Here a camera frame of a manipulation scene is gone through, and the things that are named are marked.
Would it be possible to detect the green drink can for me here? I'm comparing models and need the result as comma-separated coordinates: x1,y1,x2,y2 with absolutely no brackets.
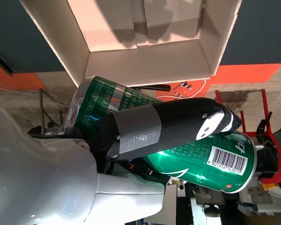
65,75,258,194

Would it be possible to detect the cardboard box with grey tape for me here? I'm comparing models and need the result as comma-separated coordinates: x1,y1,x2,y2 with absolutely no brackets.
18,0,243,89

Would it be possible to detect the black metal bar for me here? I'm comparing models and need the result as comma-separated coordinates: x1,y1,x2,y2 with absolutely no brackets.
132,84,171,92

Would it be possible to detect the black tripod stand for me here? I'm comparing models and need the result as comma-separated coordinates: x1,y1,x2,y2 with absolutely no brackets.
37,88,64,135

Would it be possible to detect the black bag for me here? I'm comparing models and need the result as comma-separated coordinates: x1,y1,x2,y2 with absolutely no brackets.
254,112,280,174

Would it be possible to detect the white printed carton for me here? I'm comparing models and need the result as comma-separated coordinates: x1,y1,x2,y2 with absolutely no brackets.
239,184,281,213

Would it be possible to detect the red metal frame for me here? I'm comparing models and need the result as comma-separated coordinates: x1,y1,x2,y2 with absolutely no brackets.
214,88,281,193

